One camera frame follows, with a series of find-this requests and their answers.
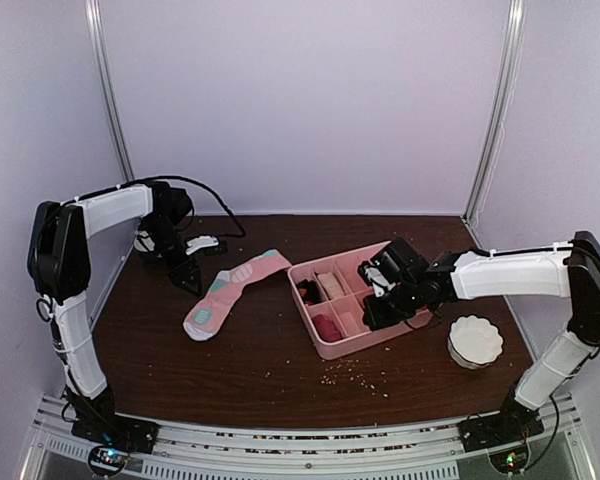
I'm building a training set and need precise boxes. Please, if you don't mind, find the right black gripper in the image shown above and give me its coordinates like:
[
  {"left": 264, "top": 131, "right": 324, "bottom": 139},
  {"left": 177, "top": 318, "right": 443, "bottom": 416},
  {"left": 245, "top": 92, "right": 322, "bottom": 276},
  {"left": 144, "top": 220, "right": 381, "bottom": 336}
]
[{"left": 361, "top": 281, "right": 421, "bottom": 333}]

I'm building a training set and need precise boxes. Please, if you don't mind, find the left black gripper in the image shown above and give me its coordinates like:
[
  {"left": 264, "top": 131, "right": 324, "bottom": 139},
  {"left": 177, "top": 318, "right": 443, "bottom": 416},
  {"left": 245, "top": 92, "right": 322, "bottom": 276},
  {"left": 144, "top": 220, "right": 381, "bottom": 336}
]
[{"left": 142, "top": 216, "right": 203, "bottom": 297}]

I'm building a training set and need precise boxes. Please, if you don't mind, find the pink patterned sock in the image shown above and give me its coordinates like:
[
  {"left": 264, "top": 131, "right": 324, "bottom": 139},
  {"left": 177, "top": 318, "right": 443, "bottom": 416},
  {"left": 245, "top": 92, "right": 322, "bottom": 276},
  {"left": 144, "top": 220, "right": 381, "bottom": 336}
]
[{"left": 183, "top": 249, "right": 292, "bottom": 342}]

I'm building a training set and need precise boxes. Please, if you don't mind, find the striped beige maroon sock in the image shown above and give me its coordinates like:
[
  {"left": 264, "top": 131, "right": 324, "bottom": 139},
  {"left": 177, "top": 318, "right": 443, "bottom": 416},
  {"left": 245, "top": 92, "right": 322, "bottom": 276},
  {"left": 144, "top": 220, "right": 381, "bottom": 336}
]
[{"left": 316, "top": 272, "right": 347, "bottom": 300}]

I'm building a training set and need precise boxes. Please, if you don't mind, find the pink divided organizer tray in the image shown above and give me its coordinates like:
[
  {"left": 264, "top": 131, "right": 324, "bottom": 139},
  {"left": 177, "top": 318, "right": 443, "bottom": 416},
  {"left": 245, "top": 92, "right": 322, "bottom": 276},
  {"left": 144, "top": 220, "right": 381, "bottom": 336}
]
[{"left": 287, "top": 241, "right": 433, "bottom": 360}]

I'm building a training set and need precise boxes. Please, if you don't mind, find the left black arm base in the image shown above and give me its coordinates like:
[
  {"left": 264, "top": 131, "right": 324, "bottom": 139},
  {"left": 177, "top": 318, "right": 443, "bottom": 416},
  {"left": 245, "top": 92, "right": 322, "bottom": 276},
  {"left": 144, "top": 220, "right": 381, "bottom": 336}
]
[{"left": 71, "top": 416, "right": 159, "bottom": 454}]

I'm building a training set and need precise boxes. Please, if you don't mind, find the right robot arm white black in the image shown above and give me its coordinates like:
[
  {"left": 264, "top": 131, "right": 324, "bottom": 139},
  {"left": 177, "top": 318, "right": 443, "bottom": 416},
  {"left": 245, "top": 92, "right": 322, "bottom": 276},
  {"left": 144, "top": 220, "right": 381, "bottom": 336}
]
[{"left": 357, "top": 230, "right": 600, "bottom": 442}]

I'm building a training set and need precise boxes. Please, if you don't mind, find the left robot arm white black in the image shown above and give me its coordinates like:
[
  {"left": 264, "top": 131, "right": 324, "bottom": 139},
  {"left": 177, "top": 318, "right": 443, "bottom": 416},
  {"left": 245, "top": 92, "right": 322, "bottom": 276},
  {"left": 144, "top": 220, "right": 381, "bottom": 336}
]
[{"left": 27, "top": 175, "right": 226, "bottom": 444}]

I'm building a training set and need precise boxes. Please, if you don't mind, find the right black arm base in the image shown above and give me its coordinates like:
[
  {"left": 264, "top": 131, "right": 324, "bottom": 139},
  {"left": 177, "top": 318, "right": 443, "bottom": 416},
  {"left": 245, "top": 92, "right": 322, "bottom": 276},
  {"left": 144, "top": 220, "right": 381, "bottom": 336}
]
[{"left": 458, "top": 413, "right": 544, "bottom": 452}]

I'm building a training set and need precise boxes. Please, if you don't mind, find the white dark small bowl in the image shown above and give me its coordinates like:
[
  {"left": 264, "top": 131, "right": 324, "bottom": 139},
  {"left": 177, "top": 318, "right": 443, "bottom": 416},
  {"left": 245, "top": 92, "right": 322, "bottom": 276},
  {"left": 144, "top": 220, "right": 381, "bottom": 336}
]
[{"left": 134, "top": 231, "right": 155, "bottom": 253}]

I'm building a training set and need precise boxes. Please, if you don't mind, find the white scalloped bowl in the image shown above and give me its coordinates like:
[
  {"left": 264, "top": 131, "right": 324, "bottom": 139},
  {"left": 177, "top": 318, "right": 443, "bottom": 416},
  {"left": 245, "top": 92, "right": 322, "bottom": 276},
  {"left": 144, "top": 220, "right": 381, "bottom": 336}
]
[{"left": 447, "top": 315, "right": 504, "bottom": 370}]

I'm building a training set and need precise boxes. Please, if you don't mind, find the maroon rolled sock in tray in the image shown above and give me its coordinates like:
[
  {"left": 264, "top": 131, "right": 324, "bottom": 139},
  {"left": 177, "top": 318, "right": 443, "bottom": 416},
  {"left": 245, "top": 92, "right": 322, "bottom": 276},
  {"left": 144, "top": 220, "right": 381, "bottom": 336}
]
[{"left": 312, "top": 314, "right": 342, "bottom": 343}]

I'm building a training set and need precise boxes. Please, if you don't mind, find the black item in tray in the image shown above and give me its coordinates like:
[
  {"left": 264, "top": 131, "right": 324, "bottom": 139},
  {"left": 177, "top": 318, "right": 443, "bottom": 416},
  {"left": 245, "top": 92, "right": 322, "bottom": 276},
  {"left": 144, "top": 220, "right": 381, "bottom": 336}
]
[{"left": 296, "top": 279, "right": 323, "bottom": 306}]

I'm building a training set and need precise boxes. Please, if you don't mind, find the right circuit board with leds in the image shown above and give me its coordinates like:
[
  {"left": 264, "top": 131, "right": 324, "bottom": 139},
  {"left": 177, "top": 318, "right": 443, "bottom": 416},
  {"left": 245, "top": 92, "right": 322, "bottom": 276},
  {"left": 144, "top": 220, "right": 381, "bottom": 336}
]
[{"left": 489, "top": 445, "right": 530, "bottom": 475}]

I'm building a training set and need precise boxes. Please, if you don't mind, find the circuit board with leds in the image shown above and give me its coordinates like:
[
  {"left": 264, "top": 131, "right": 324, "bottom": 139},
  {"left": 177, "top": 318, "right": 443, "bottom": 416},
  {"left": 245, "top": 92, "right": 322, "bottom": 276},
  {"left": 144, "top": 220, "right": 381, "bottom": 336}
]
[
  {"left": 489, "top": 445, "right": 530, "bottom": 475},
  {"left": 87, "top": 445, "right": 129, "bottom": 477}
]

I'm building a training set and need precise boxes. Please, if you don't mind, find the left circuit board with leds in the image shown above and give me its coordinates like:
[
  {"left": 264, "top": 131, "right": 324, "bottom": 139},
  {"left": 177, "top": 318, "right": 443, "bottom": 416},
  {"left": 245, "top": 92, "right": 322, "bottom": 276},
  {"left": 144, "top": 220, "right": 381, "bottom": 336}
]
[{"left": 87, "top": 445, "right": 129, "bottom": 477}]

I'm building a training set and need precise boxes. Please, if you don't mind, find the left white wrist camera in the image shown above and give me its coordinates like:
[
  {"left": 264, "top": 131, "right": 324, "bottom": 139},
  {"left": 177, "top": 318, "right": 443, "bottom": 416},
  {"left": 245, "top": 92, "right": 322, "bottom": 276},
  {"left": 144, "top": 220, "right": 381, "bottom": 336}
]
[{"left": 186, "top": 235, "right": 220, "bottom": 255}]

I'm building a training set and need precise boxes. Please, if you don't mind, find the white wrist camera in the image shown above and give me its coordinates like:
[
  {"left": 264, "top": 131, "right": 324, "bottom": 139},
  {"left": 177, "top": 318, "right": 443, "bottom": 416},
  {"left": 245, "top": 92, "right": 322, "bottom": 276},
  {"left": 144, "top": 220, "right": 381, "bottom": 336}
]
[
  {"left": 186, "top": 235, "right": 220, "bottom": 255},
  {"left": 358, "top": 262, "right": 389, "bottom": 298}
]

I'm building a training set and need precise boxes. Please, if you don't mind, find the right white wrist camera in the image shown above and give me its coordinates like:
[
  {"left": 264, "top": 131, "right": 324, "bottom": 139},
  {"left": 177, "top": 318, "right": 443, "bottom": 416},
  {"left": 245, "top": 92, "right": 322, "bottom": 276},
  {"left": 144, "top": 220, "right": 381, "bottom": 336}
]
[{"left": 358, "top": 262, "right": 389, "bottom": 298}]

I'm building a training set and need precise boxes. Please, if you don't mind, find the aluminium front rail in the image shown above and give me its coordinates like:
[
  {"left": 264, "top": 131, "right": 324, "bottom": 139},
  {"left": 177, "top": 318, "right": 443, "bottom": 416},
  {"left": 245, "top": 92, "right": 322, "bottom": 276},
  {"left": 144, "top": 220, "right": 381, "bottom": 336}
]
[{"left": 16, "top": 395, "right": 599, "bottom": 479}]

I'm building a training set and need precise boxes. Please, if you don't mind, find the left aluminium frame post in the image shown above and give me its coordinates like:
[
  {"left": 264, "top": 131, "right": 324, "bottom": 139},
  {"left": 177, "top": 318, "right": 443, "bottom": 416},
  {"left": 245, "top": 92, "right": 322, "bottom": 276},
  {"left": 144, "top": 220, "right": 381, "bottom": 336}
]
[{"left": 84, "top": 0, "right": 136, "bottom": 182}]

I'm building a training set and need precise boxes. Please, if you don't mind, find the aluminium frame post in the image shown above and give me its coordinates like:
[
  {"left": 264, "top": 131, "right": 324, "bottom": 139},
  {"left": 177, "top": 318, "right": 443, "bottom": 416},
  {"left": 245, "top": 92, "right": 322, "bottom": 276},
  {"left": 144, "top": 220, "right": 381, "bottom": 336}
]
[
  {"left": 464, "top": 0, "right": 526, "bottom": 225},
  {"left": 84, "top": 0, "right": 136, "bottom": 182}
]

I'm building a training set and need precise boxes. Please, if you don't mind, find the right aluminium frame post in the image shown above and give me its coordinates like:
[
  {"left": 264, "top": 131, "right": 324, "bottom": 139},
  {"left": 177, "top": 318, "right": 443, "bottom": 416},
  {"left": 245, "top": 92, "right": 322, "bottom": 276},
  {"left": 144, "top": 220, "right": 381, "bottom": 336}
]
[{"left": 464, "top": 0, "right": 526, "bottom": 225}]

